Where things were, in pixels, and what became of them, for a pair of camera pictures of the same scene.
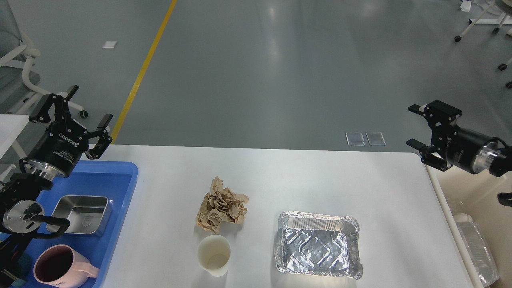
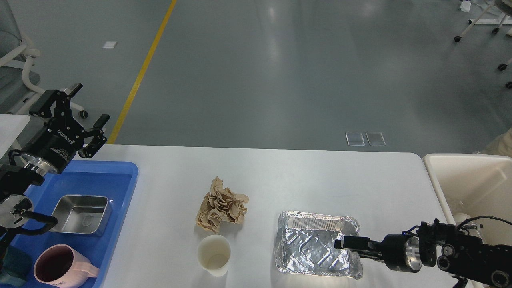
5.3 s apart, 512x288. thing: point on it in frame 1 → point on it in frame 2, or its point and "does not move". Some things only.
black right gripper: x=459 y=147 → x=400 y=252
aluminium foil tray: x=311 y=243 does not move
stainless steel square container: x=87 y=215 does not move
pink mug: x=62 y=266 does not move
